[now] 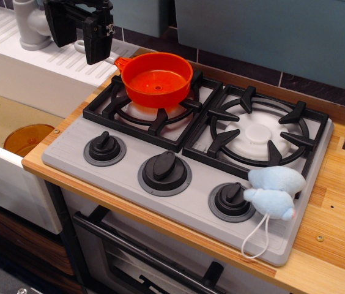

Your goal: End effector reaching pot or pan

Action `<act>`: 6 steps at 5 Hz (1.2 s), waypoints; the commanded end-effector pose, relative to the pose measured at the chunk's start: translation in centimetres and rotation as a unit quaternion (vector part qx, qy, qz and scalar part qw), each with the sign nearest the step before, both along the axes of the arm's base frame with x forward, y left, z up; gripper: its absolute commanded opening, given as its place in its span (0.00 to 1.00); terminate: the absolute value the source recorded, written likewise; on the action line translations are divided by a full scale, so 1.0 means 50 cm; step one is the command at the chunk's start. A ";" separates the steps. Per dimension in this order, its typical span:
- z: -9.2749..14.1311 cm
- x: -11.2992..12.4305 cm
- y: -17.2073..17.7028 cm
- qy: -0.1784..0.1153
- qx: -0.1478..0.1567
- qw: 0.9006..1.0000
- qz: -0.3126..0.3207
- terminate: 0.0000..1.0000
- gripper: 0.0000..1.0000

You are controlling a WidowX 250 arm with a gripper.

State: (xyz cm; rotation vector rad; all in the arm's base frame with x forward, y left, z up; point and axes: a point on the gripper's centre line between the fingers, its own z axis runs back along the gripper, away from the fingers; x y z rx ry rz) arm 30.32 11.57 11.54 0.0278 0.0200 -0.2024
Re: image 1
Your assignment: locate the black middle stove knob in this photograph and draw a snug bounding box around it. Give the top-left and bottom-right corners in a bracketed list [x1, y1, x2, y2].
[138, 151, 192, 197]

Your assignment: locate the black stove knob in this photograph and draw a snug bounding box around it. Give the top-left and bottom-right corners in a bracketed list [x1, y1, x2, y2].
[208, 182, 256, 223]
[83, 131, 127, 167]
[138, 151, 192, 197]

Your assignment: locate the toy oven door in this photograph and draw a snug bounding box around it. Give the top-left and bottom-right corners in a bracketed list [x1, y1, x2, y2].
[72, 206, 279, 293]

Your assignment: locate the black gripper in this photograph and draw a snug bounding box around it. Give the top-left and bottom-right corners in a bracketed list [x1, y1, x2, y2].
[43, 0, 114, 65]

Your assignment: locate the light blue plush mouse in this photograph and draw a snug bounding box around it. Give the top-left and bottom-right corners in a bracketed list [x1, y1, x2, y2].
[241, 165, 307, 259]

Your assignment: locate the grey toy stove top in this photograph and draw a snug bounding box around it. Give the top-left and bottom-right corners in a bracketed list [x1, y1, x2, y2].
[41, 74, 335, 266]

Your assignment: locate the black right burner grate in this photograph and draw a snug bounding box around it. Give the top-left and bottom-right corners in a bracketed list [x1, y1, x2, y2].
[182, 85, 332, 179]

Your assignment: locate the black left stove knob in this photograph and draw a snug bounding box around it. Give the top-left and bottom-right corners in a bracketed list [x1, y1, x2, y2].
[83, 131, 127, 167]

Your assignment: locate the black right stove knob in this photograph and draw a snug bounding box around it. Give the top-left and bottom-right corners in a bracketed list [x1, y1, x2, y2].
[208, 182, 256, 223]

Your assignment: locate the grey toy faucet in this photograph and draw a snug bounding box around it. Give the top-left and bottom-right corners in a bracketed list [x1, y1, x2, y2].
[12, 0, 51, 51]

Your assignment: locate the orange translucent plate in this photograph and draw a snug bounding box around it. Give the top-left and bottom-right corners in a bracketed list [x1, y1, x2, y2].
[4, 124, 54, 157]

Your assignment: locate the white toy sink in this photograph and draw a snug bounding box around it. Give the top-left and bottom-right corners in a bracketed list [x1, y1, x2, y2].
[0, 7, 117, 234]

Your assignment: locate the black left burner grate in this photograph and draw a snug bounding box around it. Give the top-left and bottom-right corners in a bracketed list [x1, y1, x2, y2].
[83, 70, 223, 153]

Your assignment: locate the black burner grate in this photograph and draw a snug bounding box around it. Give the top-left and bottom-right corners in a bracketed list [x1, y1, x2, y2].
[182, 85, 332, 179]
[83, 70, 223, 153]

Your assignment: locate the white right burner plate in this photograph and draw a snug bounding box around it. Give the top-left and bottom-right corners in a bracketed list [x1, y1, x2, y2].
[217, 111, 291, 161]

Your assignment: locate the orange plastic pot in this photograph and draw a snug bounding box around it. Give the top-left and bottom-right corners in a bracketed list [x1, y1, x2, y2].
[102, 52, 194, 108]

